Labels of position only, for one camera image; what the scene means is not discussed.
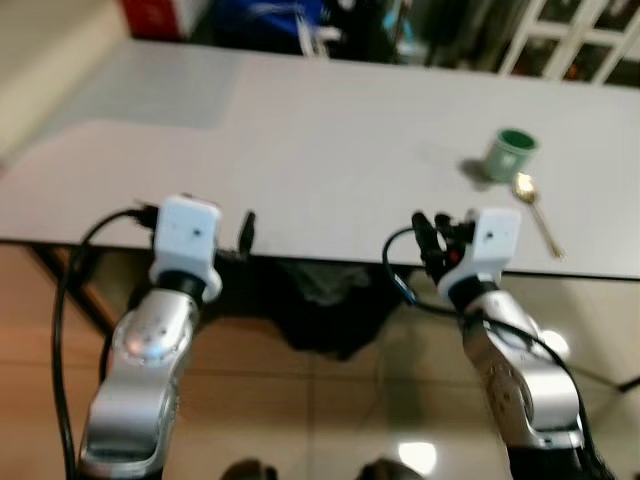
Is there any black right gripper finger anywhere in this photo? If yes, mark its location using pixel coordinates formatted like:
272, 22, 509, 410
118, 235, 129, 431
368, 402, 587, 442
411, 209, 445, 285

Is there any gold spoon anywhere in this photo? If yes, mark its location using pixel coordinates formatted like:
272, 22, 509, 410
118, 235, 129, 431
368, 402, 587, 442
512, 172, 565, 261

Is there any green mug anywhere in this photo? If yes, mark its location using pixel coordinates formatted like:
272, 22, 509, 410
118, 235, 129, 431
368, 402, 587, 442
484, 127, 541, 185

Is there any black chair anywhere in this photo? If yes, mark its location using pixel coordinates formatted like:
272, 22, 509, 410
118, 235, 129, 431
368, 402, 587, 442
215, 255, 401, 361

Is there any black metal table leg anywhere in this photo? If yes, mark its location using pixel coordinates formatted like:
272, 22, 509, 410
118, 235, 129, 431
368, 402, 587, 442
30, 248, 117, 337

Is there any blue bundle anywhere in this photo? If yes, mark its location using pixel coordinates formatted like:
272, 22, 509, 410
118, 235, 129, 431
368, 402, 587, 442
195, 0, 336, 56

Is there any black robot left foot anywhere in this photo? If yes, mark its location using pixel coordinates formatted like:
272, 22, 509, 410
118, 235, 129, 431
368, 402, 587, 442
222, 458, 279, 480

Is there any black robot foot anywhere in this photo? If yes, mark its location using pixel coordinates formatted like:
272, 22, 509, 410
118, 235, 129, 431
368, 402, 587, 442
222, 458, 279, 480
358, 458, 421, 480

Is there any white glass door cabinet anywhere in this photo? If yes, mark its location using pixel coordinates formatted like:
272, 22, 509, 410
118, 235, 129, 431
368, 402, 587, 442
497, 0, 640, 89

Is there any black robot right foot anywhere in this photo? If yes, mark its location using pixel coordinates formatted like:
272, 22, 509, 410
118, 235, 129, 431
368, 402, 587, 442
358, 458, 421, 480

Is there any red box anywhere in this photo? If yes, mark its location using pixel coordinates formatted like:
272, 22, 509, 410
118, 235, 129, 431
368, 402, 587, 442
120, 0, 187, 41

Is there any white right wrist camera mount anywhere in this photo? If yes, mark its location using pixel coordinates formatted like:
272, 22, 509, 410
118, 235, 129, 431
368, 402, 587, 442
440, 208, 523, 301

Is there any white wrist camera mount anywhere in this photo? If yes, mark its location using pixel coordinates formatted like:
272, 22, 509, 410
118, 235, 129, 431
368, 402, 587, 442
150, 195, 223, 291
440, 208, 523, 301

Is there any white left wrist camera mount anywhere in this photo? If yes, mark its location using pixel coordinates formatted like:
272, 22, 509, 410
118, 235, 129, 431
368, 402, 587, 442
150, 195, 223, 291

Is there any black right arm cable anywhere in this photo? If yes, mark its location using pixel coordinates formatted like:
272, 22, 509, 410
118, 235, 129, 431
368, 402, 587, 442
383, 226, 613, 480

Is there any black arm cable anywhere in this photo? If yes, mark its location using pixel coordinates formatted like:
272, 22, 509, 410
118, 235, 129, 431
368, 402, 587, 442
383, 226, 613, 480
52, 203, 161, 480

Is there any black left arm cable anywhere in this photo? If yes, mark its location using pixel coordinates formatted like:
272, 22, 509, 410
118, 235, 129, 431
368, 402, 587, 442
52, 203, 161, 480

